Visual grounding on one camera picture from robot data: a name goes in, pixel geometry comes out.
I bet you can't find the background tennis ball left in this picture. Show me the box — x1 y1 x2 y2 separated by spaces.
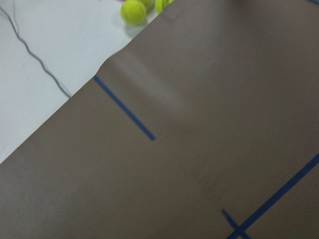
120 0 147 26

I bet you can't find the background tennis ball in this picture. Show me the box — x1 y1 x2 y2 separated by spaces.
155 0 173 13
141 0 152 5
120 0 147 26

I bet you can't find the background tennis ball lower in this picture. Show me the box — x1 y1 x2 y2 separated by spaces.
155 0 173 13

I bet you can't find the background tennis ball upper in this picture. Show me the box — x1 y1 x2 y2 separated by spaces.
141 0 152 5

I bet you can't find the brown paper table cover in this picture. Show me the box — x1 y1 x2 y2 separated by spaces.
0 0 319 239

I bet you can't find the grey cable on desk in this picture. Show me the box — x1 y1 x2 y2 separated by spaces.
0 4 73 98

